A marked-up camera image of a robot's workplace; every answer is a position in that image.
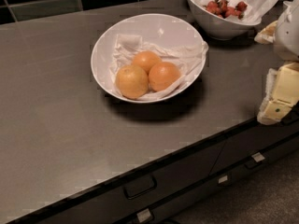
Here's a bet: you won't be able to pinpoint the left dark drawer front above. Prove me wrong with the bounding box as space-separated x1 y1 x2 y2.
19 141 225 224

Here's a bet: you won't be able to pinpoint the right dark drawer front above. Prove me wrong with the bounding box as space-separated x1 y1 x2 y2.
211 120 299 175

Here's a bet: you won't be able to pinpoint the white bowl with strawberries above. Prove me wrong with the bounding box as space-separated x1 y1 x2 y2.
187 0 262 40

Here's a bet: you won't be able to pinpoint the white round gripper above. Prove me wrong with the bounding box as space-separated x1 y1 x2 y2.
254 0 299 125

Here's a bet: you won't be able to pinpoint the orange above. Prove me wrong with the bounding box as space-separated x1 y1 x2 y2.
115 65 149 99
149 62 181 91
132 50 162 74

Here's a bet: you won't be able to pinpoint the white paper towel in bowl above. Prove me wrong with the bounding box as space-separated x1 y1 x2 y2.
108 34 208 103

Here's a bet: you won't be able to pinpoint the large white bowl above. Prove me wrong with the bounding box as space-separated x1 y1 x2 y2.
91 14 201 101

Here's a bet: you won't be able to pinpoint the lower dark drawer front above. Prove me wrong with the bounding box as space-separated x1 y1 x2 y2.
121 136 298 224

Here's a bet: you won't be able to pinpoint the red strawberries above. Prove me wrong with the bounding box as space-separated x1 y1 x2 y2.
204 0 248 20

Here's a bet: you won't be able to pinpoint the dark drawer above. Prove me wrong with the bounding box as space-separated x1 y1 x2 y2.
211 120 299 175
19 141 225 224
121 136 298 224

